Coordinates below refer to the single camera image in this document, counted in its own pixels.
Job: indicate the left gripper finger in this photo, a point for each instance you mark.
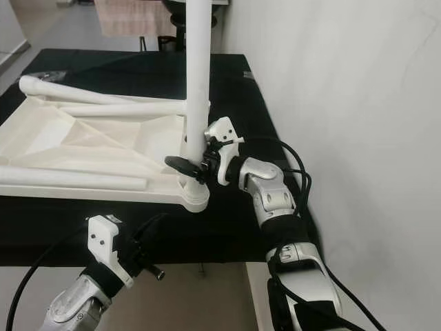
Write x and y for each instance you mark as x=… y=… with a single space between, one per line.
x=151 y=226

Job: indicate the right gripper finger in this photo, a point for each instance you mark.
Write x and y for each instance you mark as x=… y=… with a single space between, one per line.
x=181 y=166

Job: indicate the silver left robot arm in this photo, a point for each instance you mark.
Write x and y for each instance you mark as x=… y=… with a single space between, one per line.
x=76 y=307

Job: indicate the white plastic children table top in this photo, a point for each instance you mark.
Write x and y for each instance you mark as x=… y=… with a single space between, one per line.
x=83 y=138

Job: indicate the black tablecloth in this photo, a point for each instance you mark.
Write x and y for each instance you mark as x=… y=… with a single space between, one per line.
x=41 y=234

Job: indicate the grey tape piece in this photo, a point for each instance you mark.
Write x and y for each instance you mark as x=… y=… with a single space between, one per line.
x=249 y=74

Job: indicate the beige cloth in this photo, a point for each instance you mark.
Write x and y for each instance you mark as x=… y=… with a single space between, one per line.
x=131 y=21

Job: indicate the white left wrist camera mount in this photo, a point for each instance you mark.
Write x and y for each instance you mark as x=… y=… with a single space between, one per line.
x=103 y=238

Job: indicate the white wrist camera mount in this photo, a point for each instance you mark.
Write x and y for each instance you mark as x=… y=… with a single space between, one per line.
x=222 y=127
x=103 y=238

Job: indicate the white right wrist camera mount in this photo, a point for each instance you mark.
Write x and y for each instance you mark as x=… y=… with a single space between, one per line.
x=222 y=127

